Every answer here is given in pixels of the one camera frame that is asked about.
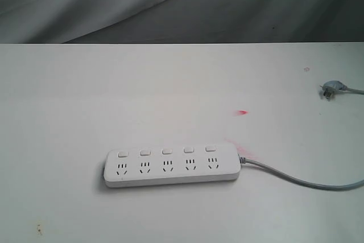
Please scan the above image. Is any white five-outlet power strip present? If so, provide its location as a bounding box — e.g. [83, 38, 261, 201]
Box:
[104, 143, 241, 188]

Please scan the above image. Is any grey three-pin plug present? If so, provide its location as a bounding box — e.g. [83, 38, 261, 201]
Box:
[319, 80, 347, 101]

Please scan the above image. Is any grey backdrop cloth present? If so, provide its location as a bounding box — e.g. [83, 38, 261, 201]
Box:
[1, 0, 363, 44]

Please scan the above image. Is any grey power cable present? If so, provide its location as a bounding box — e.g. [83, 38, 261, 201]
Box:
[238, 156, 364, 192]

